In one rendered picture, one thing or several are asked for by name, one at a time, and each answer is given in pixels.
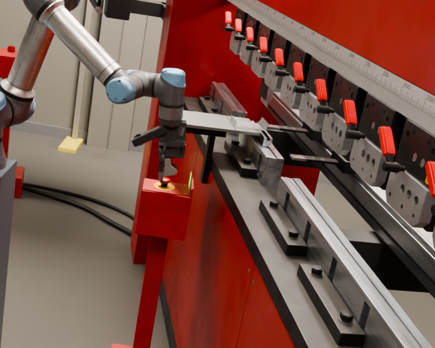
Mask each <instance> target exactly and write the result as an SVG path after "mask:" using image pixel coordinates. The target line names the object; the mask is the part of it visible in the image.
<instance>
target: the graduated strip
mask: <svg viewBox="0 0 435 348"><path fill-rule="evenodd" d="M241 1H242V2H244V3H245V4H247V5H249V6H251V7H252V8H254V9H256V10H257V11H259V12H261V13H262V14H264V15H266V16H267V17H269V18H270V19H272V20H274V21H276V22H277V23H279V24H280V25H282V26H284V27H285V28H287V29H289V30H290V31H292V32H294V33H296V34H297V35H299V36H301V37H302V38H304V39H306V40H307V41H309V42H311V43H312V44H314V45H315V46H317V47H319V48H321V49H322V50H324V51H325V52H328V53H329V54H330V55H332V56H334V57H335V58H337V59H339V60H341V61H342V62H344V63H346V64H347V65H349V66H351V67H352V68H354V69H356V70H357V71H359V72H360V73H362V74H364V75H366V76H367V77H369V78H370V79H373V80H374V81H376V82H377V83H379V84H380V85H382V86H384V87H386V88H387V89H389V90H390V91H392V92H394V93H396V94H397V95H399V96H401V97H402V98H404V99H406V100H407V101H409V102H411V103H412V104H414V105H415V106H417V107H419V108H421V109H422V110H424V111H425V112H427V113H429V114H430V115H432V116H434V117H435V96H433V95H431V94H429V93H427V92H425V91H424V90H422V89H420V88H418V87H417V86H415V85H413V84H411V83H409V82H408V81H405V80H404V79H401V78H400V77H398V76H396V75H394V74H392V73H391V72H389V71H387V70H385V69H383V68H381V67H380V66H377V65H376V64H374V63H372V62H370V61H368V60H366V59H365V58H363V57H361V56H359V55H357V54H356V53H354V52H352V51H350V50H348V49H346V48H344V47H342V46H341V45H339V44H337V43H335V42H333V41H332V40H330V39H328V38H326V37H324V36H322V35H320V34H318V33H317V32H315V31H313V30H311V29H309V28H307V27H306V26H304V25H302V24H300V23H298V22H297V21H294V20H293V19H290V18H289V17H287V16H285V15H283V14H282V13H280V12H278V11H276V10H274V9H273V8H270V7H269V6H266V5H264V4H263V3H261V2H259V1H257V0H241Z"/></svg>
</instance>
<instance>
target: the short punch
mask: <svg viewBox="0 0 435 348"><path fill-rule="evenodd" d="M259 94H260V96H261V98H260V101H261V102H262V103H263V104H264V105H265V106H266V107H267V108H268V104H269V102H271V100H272V97H273V91H272V90H271V89H270V88H269V87H268V86H267V85H266V84H265V82H264V78H262V81H261V85H260V92H259Z"/></svg>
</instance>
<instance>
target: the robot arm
mask: <svg viewBox="0 0 435 348"><path fill-rule="evenodd" d="M23 2H24V4H25V6H26V8H27V9H28V11H29V12H30V13H31V15H32V17H31V19H30V22H29V24H28V27H27V29H26V33H25V35H24V37H23V40H22V42H21V45H20V47H19V50H18V53H17V56H16V57H15V60H14V63H13V65H12V68H11V70H10V73H9V75H8V78H7V79H3V80H2V81H1V83H0V170H2V169H4V168H5V167H6V154H5V151H4V148H3V144H2V140H3V129H4V128H7V127H10V126H14V125H17V124H21V123H23V122H25V121H26V120H28V119H30V118H31V116H32V115H33V113H34V111H35V101H34V97H35V92H34V90H33V86H34V84H35V82H36V80H37V77H38V74H39V71H40V70H41V67H42V64H43V62H44V59H45V58H46V55H47V52H48V49H49V47H50V45H51V43H52V40H53V37H54V35H55V34H56V35H57V37H58V38H59V39H60V40H61V41H62V42H63V43H64V44H65V45H66V46H67V47H68V48H69V49H70V51H71V52H72V53H73V54H74V55H75V56H76V57H77V58H78V59H79V60H80V61H81V62H82V63H83V65H85V67H87V69H89V71H91V73H92V74H94V76H95V77H96V78H97V79H98V80H99V81H100V82H101V83H102V84H103V85H104V86H105V87H106V94H107V97H108V98H109V100H110V101H111V102H112V103H114V104H127V103H129V102H131V101H133V100H134V99H138V98H140V97H153V98H159V116H158V117H159V123H160V124H161V125H160V126H157V127H155V128H152V129H150V130H148V131H146V132H144V133H141V134H137V135H136V136H134V137H133V139H132V143H133V146H134V147H136V146H141V145H143V144H144V143H146V142H149V141H151V140H152V139H155V138H157V137H158V140H159V149H158V155H159V168H158V180H159V181H160V183H161V184H163V177H167V176H172V175H176V174H177V165H175V164H174V163H172V162H171V158H181V159H184V154H185V149H186V148H185V146H186V140H185V139H186V120H185V119H183V110H184V91H185V87H186V84H185V76H186V75H185V72H184V71H183V70H180V69H177V68H164V69H162V72H161V74H157V73H152V72H144V71H140V70H127V71H125V70H124V69H123V68H122V67H121V66H120V65H119V64H118V63H117V62H116V61H115V60H114V59H113V58H112V57H111V56H110V55H109V54H108V53H107V52H106V51H105V50H104V48H103V47H102V46H101V45H100V44H99V43H98V42H97V41H96V40H95V39H94V38H93V37H92V35H91V34H90V33H89V32H88V31H87V30H86V29H85V28H84V27H83V26H82V25H81V24H80V23H79V22H78V20H76V18H74V17H73V16H72V15H71V14H70V11H71V10H74V9H75V8H76V7H77V6H78V5H79V2H80V0H23ZM171 126H173V127H172V128H171ZM178 147H179V148H178ZM165 157H166V158H165ZM164 161H165V163H164Z"/></svg>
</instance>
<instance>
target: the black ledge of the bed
mask: <svg viewBox="0 0 435 348"><path fill-rule="evenodd" d="M198 99H199V98H196V97H186V96H184V110H187V111H193V112H199V113H203V110H202V109H201V107H200V105H199V104H198ZM194 136H195V138H196V140H197V143H198V145H199V147H200V149H201V151H202V153H203V155H204V153H205V149H206V142H207V137H208V135H198V134H194ZM238 136H239V135H232V134H228V132H226V137H215V143H214V148H213V155H212V159H211V166H210V170H211V172H212V174H213V176H214V178H215V181H216V182H217V185H218V187H219V189H220V191H221V193H222V195H223V197H224V199H225V202H226V204H227V206H228V208H229V210H230V212H231V214H232V216H233V219H234V220H235V223H236V224H237V226H238V228H239V231H240V233H241V235H242V237H243V239H244V241H245V243H246V246H247V248H248V250H249V252H250V254H251V256H252V258H253V261H254V262H255V265H256V267H257V268H258V271H259V272H260V275H261V277H262V279H263V281H264V283H265V285H266V287H267V290H268V292H269V294H270V296H271V298H272V300H273V302H274V305H275V307H276V309H277V310H278V313H279V314H280V317H281V318H282V321H283V323H284V325H285V327H286V329H287V331H288V333H289V336H290V338H291V340H292V342H293V344H294V346H295V348H364V347H363V346H362V347H352V346H340V345H338V344H337V343H336V341H335V340H334V337H333V336H332V335H331V332H330V330H329V329H328V327H327V325H326V324H325V322H324V320H323V319H322V317H321V315H320V313H319V312H318V310H317V308H316V306H315V304H314V303H313V301H312V299H311V298H310V296H309V294H308V293H307V290H306V289H305V287H304V286H303V284H302V282H301V281H300V279H299V277H298V275H297V272H298V267H299V264H311V263H310V262H309V260H308V259H307V257H306V256H298V255H286V254H285V253H284V251H283V250H282V247H281V246H280V244H279V242H278V241H277V239H276V237H275V236H274V234H273V232H272V230H271V228H270V227H269V225H268V223H267V221H266V220H265V218H264V216H263V214H262V213H261V211H260V209H259V206H260V200H276V195H277V192H278V186H268V185H261V184H260V183H259V181H258V179H257V178H256V177H242V176H240V174H239V173H238V171H237V169H236V168H235V166H234V164H233V162H232V161H231V159H230V157H229V156H228V154H227V152H226V151H225V149H224V142H225V140H229V141H232V140H234V139H235V140H238Z"/></svg>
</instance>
